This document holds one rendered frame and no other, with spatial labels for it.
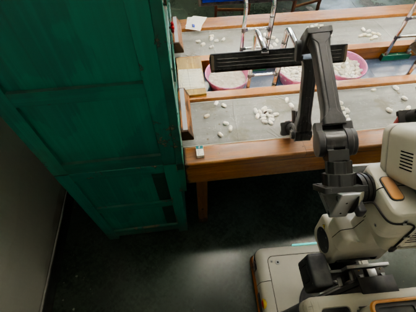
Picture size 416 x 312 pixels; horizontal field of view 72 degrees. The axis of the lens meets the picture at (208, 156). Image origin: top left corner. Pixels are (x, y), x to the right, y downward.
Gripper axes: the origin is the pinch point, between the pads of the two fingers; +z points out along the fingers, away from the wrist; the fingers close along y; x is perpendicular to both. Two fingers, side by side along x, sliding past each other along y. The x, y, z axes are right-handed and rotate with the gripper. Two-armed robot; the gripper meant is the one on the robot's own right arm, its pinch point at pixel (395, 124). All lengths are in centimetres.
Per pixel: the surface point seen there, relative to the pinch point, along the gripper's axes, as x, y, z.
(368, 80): -35, -21, 44
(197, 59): -59, 76, 54
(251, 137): -4, 53, 31
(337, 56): -34.3, 14.8, 9.1
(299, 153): 6.6, 32.0, 23.0
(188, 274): 71, 91, 75
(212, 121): -15, 72, 37
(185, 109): -19, 85, 25
